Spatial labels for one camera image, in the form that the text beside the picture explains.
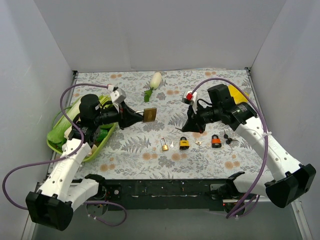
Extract silver keys of yellow padlock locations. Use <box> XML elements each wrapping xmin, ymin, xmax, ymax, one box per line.
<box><xmin>194</xmin><ymin>140</ymin><xmax>202</xmax><ymax>146</ymax></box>

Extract yellow padlock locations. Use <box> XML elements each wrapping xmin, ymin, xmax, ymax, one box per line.
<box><xmin>179</xmin><ymin>136</ymin><xmax>190</xmax><ymax>150</ymax></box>

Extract large brass padlock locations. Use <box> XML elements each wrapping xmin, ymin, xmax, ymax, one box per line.
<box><xmin>135</xmin><ymin>107</ymin><xmax>157</xmax><ymax>123</ymax></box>

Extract orange padlock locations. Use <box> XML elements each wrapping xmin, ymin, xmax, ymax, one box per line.
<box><xmin>211</xmin><ymin>134</ymin><xmax>222</xmax><ymax>148</ymax></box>

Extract black keys of orange padlock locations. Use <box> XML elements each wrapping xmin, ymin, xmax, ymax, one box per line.
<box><xmin>223</xmin><ymin>133</ymin><xmax>238</xmax><ymax>145</ymax></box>

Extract small brass padlock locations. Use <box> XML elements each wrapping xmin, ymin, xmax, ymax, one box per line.
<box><xmin>160</xmin><ymin>137</ymin><xmax>169</xmax><ymax>152</ymax></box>

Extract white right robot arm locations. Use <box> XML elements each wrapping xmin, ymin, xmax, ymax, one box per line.
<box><xmin>181</xmin><ymin>84</ymin><xmax>316</xmax><ymax>208</ymax></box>

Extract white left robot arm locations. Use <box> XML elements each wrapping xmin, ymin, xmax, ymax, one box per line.
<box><xmin>25</xmin><ymin>90</ymin><xmax>144</xmax><ymax>231</ymax></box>

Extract yellow napa cabbage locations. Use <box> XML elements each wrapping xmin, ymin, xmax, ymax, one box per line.
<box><xmin>228</xmin><ymin>85</ymin><xmax>250</xmax><ymax>104</ymax></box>

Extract celery stalk bundle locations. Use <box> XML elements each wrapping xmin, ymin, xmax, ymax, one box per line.
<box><xmin>98</xmin><ymin>95</ymin><xmax>113</xmax><ymax>109</ymax></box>

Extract green bok choy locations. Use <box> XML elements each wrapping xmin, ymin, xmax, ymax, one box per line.
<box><xmin>97</xmin><ymin>128</ymin><xmax>109</xmax><ymax>142</ymax></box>

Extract green napa cabbage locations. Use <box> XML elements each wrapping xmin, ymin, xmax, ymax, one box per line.
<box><xmin>46</xmin><ymin>97</ymin><xmax>81</xmax><ymax>144</ymax></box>

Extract floral table mat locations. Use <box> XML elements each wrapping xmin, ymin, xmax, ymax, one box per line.
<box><xmin>72</xmin><ymin>69</ymin><xmax>262</xmax><ymax>180</ymax></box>

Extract white radish with leaves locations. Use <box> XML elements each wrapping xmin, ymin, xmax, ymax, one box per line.
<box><xmin>144</xmin><ymin>72</ymin><xmax>162</xmax><ymax>103</ymax></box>

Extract green plastic basket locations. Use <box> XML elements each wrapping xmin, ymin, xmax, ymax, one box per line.
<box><xmin>46</xmin><ymin>104</ymin><xmax>117</xmax><ymax>163</ymax></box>

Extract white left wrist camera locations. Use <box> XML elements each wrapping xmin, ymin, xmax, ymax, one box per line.
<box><xmin>107</xmin><ymin>84</ymin><xmax>127</xmax><ymax>113</ymax></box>

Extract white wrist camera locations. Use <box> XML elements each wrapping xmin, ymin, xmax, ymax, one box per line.
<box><xmin>107</xmin><ymin>84</ymin><xmax>127</xmax><ymax>113</ymax></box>
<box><xmin>181</xmin><ymin>91</ymin><xmax>198</xmax><ymax>113</ymax></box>

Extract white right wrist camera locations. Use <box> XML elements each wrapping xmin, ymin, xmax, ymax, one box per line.
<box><xmin>181</xmin><ymin>91</ymin><xmax>198</xmax><ymax>113</ymax></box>

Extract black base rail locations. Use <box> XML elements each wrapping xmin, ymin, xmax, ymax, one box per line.
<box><xmin>91</xmin><ymin>178</ymin><xmax>243</xmax><ymax>213</ymax></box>

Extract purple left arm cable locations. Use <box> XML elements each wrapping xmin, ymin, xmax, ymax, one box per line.
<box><xmin>1</xmin><ymin>83</ymin><xmax>128</xmax><ymax>228</ymax></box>

